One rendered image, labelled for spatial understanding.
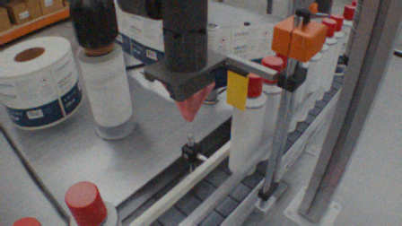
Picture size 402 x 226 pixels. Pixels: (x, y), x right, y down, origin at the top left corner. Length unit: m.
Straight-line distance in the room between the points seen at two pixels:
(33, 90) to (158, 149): 0.30
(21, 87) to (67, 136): 0.15
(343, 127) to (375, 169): 0.30
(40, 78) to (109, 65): 0.19
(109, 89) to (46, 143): 0.21
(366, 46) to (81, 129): 0.58
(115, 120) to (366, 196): 0.53
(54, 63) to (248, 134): 0.43
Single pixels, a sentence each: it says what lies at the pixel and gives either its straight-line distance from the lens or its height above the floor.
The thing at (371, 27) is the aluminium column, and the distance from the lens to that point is 0.36.
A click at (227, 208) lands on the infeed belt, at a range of 0.51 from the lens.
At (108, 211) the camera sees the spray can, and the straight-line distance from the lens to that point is 0.32.
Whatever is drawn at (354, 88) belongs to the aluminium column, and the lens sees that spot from 0.40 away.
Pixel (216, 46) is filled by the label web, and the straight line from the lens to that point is 0.64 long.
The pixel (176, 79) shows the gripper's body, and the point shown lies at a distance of 0.37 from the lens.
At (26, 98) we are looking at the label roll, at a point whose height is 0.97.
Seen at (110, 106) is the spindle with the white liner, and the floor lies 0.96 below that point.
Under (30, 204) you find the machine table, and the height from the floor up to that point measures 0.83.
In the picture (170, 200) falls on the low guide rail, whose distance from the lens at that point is 0.48.
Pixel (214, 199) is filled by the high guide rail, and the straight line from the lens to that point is 0.42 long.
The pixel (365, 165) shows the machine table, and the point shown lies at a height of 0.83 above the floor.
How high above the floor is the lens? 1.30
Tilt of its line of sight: 38 degrees down
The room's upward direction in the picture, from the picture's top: straight up
